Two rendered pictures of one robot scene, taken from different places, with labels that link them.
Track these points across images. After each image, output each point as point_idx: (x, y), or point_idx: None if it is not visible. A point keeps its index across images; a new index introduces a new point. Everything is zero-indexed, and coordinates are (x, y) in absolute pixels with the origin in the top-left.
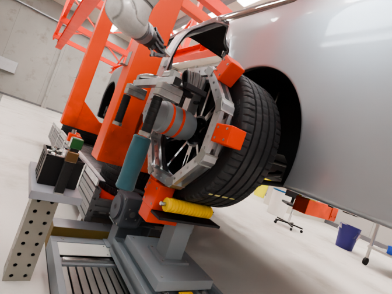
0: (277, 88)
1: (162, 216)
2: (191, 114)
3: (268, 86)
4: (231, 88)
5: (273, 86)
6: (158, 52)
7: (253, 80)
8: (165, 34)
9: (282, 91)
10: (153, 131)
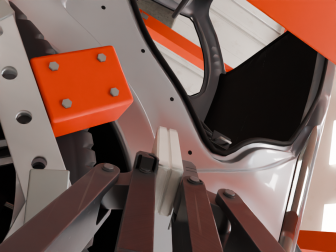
0: (103, 238)
1: None
2: None
3: (110, 227)
4: None
5: (107, 237)
6: (124, 208)
7: (121, 216)
8: (334, 42)
9: (97, 245)
10: None
